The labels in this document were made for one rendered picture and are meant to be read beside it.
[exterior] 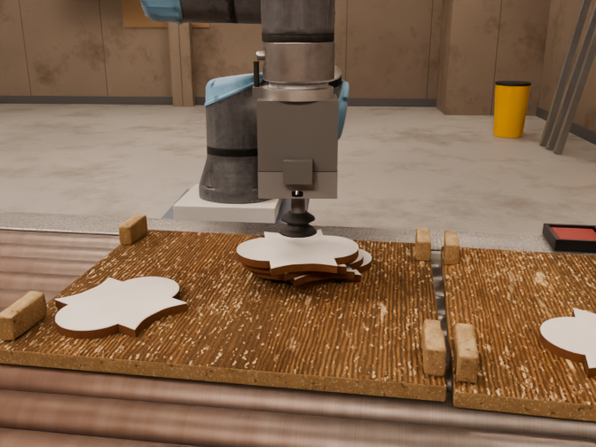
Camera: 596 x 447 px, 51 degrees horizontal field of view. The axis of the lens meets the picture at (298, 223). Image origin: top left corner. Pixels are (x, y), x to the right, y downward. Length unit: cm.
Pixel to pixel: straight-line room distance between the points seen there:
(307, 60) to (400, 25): 887
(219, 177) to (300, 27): 58
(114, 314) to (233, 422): 19
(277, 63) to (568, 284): 41
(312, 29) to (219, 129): 56
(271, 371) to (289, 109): 26
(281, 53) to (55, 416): 39
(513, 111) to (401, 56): 278
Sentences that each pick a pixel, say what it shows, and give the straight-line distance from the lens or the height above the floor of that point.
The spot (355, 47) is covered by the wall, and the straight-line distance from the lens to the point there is 946.
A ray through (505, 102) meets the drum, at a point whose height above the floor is 38.
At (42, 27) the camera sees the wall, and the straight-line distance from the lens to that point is 1043.
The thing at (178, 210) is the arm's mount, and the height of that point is 89.
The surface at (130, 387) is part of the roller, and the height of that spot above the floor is 91.
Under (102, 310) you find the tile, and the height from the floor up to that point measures 95.
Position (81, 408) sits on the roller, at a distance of 56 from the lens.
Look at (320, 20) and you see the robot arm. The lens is 64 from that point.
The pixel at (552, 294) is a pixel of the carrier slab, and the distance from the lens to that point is 74.
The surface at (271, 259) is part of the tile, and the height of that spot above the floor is 98.
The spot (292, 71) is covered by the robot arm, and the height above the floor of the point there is 117.
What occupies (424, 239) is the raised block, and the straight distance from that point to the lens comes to 79.
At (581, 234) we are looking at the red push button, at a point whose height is 93.
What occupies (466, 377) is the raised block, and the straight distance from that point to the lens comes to 55.
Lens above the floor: 122
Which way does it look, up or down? 18 degrees down
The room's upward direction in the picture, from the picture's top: straight up
